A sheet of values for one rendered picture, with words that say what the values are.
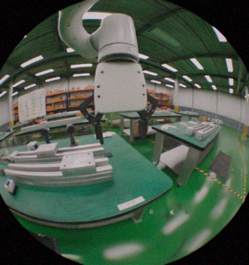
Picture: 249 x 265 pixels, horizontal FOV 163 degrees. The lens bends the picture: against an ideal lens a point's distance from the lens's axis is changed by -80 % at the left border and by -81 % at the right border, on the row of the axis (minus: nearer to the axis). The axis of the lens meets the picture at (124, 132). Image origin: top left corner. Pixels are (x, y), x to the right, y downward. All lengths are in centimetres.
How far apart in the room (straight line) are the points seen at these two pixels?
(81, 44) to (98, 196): 52
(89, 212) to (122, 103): 38
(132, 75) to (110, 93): 5
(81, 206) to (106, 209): 10
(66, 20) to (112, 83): 19
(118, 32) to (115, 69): 8
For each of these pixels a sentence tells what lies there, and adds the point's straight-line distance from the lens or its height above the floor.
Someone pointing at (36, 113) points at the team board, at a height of 110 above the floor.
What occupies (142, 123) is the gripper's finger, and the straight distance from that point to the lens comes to 20.
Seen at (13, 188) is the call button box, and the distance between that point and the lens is 70.
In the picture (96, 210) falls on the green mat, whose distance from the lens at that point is 40.
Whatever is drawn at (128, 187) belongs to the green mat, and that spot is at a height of 78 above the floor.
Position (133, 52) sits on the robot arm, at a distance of 18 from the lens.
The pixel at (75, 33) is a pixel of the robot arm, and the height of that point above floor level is 132.
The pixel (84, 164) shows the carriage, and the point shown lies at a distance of 40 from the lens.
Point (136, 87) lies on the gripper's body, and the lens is 18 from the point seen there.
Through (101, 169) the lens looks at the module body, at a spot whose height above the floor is 86.
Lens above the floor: 114
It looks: 19 degrees down
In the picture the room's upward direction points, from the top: straight up
